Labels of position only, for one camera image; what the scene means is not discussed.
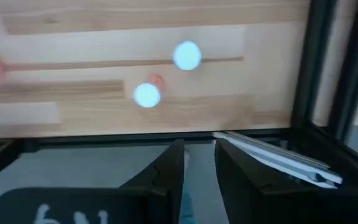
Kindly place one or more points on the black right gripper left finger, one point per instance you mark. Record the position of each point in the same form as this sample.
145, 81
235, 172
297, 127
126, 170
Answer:
166, 174

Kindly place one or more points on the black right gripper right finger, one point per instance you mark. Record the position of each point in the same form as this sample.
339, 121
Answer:
238, 180

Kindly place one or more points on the white grey flat strip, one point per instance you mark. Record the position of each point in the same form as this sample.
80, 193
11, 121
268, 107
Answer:
291, 165

